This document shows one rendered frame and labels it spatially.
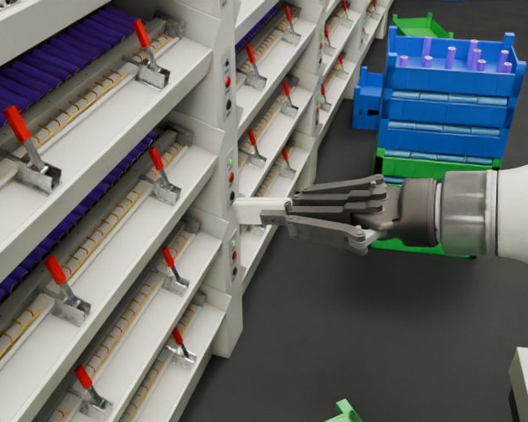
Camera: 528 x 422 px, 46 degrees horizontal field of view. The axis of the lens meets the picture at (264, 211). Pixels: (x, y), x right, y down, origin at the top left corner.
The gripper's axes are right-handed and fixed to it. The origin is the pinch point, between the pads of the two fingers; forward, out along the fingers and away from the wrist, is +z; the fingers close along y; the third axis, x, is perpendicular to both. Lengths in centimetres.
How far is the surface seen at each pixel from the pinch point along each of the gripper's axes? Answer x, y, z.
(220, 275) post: -36, 30, 27
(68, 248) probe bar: -2.7, -5.2, 26.4
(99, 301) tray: -8.2, -8.9, 21.4
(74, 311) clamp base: -5.9, -13.3, 21.4
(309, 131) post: -39, 100, 28
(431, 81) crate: -19, 81, -10
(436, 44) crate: -17, 101, -9
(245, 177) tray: -26, 51, 27
